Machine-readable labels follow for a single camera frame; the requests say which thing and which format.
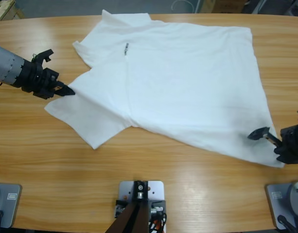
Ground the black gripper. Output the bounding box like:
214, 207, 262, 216
14, 59, 76, 100
247, 121, 298, 165

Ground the white t-shirt with black logo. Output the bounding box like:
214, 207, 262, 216
44, 9, 286, 169

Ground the round grey base disc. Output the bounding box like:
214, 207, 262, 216
286, 180, 298, 216

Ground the cardboard box stack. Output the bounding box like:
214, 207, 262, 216
0, 0, 24, 22

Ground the white mounting block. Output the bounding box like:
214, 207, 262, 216
114, 180, 168, 233

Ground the dark background equipment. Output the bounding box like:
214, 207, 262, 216
243, 0, 298, 17

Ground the brown cardboard box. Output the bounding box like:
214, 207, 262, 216
199, 0, 249, 14

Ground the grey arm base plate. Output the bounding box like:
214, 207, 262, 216
264, 181, 298, 230
0, 183, 22, 229

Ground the thin white cable loop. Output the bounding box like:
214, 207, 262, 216
172, 0, 195, 12

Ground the dark camera post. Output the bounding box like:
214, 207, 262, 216
107, 180, 149, 233

